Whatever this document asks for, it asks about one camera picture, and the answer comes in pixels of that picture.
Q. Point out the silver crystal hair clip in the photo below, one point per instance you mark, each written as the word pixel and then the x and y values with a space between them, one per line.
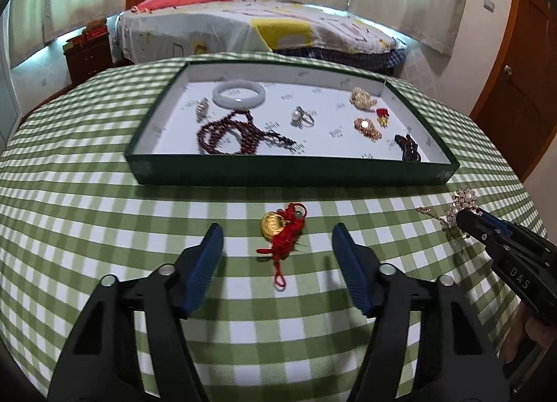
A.
pixel 202 109

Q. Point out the brown wooden door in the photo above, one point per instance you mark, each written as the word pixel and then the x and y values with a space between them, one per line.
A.
pixel 517 108

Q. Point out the small gold red tassel charm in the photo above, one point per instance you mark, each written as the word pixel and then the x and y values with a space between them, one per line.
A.
pixel 383 117

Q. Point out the dark wooden nightstand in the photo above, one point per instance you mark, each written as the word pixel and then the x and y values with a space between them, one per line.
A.
pixel 87 56

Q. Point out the green jewelry tray white lining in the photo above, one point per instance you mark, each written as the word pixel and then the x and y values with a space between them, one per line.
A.
pixel 317 127

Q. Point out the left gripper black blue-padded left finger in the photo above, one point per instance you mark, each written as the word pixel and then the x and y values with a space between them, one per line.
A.
pixel 99 361

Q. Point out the red box on nightstand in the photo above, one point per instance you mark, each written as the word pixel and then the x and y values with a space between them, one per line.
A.
pixel 89 34

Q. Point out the pearl crystal brooch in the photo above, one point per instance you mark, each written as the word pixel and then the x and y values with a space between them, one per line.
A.
pixel 461 200

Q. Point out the wall light switch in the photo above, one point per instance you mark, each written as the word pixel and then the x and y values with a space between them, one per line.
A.
pixel 489 5

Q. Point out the gold coin red knot charm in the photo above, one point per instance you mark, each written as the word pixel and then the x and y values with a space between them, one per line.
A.
pixel 282 228

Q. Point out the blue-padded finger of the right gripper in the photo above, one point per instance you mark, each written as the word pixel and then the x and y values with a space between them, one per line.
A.
pixel 486 223

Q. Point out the person's right hand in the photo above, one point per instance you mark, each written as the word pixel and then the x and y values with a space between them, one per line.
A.
pixel 524 325

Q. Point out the bed with patterned sheet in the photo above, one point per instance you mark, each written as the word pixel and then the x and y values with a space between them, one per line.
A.
pixel 245 26

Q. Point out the green white checkered tablecloth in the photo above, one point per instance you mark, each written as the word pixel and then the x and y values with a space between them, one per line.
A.
pixel 72 212

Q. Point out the white jade bangle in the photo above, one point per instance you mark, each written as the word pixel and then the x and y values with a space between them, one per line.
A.
pixel 238 94

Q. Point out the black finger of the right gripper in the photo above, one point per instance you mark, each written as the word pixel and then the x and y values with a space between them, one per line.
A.
pixel 495 245

